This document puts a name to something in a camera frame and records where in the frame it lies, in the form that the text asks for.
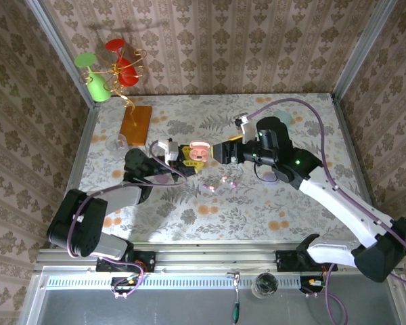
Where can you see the purple earbud charging case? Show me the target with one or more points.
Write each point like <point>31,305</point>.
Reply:
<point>161,178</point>

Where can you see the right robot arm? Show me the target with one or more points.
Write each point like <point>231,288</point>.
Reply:
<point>341,206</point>

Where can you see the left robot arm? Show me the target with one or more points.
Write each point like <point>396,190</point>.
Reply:
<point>118,198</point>

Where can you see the teal plastic cup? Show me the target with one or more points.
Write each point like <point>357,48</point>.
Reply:
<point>286,116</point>

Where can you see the clear glass cup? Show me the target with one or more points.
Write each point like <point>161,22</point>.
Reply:
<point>116,144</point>

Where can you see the wooden base board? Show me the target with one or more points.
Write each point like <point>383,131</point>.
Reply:
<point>138,132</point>

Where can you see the green wine glass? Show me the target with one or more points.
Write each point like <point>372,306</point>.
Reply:
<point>99,88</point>

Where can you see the red wine glass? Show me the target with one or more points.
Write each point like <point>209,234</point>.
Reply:
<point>128,74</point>

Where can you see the black connector block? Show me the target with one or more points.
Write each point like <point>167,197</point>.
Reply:
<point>308,286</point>
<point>122,285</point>

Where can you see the clear glass jar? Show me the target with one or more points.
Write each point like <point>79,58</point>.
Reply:
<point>266,286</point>

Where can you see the grey metal trough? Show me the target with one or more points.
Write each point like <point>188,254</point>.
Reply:
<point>189,308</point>

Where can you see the aluminium table side rail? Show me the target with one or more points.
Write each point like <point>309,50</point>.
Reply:
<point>82,152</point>
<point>348,135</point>

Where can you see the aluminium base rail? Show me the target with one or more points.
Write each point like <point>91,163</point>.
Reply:
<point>216,257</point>

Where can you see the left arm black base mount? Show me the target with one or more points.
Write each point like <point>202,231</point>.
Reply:
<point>147,260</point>

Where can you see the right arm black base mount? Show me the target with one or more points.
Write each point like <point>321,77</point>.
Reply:
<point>286,260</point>

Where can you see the aluminium corner post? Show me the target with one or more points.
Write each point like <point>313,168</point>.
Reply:
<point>53,34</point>
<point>371,34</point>

